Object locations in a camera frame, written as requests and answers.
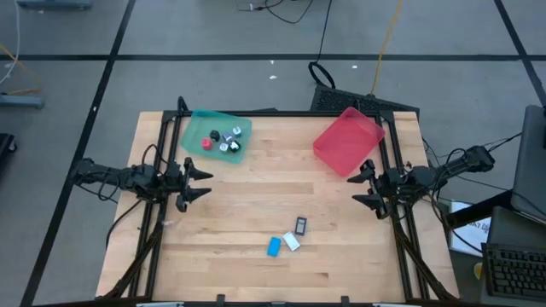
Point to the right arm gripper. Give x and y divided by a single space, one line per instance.
386 183

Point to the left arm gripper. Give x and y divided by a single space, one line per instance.
175 179

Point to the red wall charger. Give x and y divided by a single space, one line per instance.
207 144

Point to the green wall charger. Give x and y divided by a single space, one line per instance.
224 147

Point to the black wall charger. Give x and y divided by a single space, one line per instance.
215 135

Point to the black charger with white label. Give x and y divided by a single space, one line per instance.
235 146

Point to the purple wall charger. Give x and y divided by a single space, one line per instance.
227 137

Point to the teal wall charger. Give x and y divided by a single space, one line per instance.
237 131

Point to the dark navy staple box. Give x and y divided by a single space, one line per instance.
300 226

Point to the white staple box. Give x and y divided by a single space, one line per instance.
291 241

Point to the blue staple box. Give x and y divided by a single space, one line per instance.
274 247

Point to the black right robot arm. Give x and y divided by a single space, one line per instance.
420 177

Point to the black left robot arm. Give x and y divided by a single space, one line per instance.
115 177

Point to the red translucent plastic bin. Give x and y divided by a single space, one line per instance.
347 143

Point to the green translucent plastic bin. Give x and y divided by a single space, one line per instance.
192 128

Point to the black mesh computer case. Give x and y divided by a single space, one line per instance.
341 100

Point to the black desk beam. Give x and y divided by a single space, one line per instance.
478 211

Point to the black table clamp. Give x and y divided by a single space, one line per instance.
345 300
220 299

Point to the white printed sheet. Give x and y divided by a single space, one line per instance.
473 234

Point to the black keyboard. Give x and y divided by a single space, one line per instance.
516 270

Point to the black aluminium rig frame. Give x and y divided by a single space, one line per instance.
277 113

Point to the grey floor rail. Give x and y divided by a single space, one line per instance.
55 4
21 100

